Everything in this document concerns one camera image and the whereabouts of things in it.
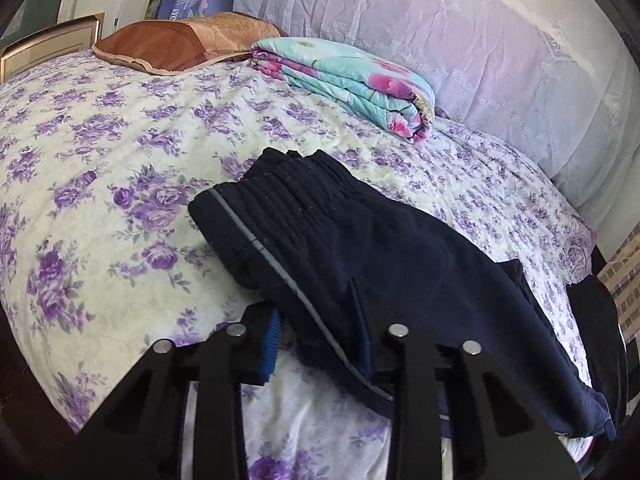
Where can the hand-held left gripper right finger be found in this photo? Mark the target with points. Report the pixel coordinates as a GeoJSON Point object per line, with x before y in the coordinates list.
{"type": "Point", "coordinates": [400, 360]}

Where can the purple floral bed sheet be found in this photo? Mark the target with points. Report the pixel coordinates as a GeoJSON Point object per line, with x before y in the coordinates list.
{"type": "Point", "coordinates": [125, 185]}

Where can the folded turquoise floral quilt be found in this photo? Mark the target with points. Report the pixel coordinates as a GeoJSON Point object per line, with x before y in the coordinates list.
{"type": "Point", "coordinates": [360, 77]}

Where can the brown floral pillow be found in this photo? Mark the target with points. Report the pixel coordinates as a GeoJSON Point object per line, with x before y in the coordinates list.
{"type": "Point", "coordinates": [165, 42]}

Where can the dark cloth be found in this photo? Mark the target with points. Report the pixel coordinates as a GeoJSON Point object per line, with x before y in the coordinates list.
{"type": "Point", "coordinates": [597, 340]}

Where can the wooden headboard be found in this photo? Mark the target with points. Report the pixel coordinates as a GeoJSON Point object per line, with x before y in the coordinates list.
{"type": "Point", "coordinates": [45, 45]}

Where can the navy blue pants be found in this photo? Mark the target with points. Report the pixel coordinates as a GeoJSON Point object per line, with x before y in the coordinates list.
{"type": "Point", "coordinates": [400, 240]}

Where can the white lace cloth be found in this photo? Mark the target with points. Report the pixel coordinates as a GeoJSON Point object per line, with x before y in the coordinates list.
{"type": "Point", "coordinates": [475, 40]}

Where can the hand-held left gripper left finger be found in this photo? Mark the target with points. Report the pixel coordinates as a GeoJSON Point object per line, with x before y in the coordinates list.
{"type": "Point", "coordinates": [270, 342]}

